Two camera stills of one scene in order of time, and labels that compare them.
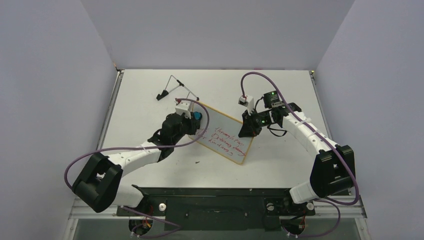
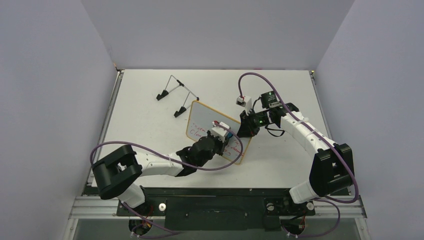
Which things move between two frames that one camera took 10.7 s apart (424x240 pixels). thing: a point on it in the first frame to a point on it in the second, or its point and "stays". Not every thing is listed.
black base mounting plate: [219, 209] stays
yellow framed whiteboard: [222, 134] stays
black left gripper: [192, 123] to [221, 144]
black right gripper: [250, 122] stays
